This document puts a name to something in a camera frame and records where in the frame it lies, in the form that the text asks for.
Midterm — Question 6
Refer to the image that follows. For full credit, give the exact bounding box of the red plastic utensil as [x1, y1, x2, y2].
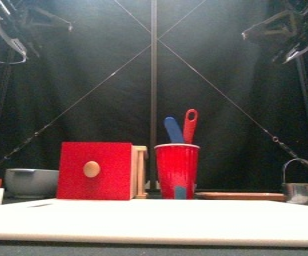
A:
[183, 108, 200, 145]

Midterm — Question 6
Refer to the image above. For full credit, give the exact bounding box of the blue plastic utensil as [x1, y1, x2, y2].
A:
[162, 116, 187, 145]

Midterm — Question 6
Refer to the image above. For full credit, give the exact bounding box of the red and wooden box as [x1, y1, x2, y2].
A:
[56, 141, 150, 202]

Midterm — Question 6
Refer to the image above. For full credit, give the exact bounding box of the grey bowl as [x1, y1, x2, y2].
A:
[3, 167, 61, 200]

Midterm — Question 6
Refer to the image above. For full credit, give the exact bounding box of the red plastic cup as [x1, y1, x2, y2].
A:
[153, 142, 201, 200]

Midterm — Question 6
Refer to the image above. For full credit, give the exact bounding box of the pink flat tray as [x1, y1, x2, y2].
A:
[195, 191, 288, 202]

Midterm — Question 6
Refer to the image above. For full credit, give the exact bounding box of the diagonal wire with turnbuckle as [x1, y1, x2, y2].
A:
[112, 0, 301, 158]

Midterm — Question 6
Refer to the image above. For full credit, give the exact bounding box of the plain diagonal wire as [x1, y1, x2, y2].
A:
[0, 0, 208, 177]

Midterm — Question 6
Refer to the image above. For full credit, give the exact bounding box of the vertical metal frame pole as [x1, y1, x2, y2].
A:
[149, 0, 160, 192]

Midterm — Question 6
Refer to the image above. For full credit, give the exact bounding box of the metal pot with handle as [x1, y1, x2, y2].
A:
[280, 157, 308, 208]

